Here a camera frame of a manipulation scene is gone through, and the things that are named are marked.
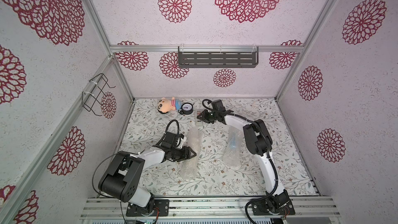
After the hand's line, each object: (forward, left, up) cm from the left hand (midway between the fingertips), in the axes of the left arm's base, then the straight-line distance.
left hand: (192, 156), depth 89 cm
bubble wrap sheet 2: (-1, -22, +6) cm, 23 cm away
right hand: (+27, -2, +3) cm, 27 cm away
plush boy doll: (+34, +20, +5) cm, 40 cm away
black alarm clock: (+36, +5, -1) cm, 37 cm away
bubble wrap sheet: (+8, -1, +3) cm, 8 cm away
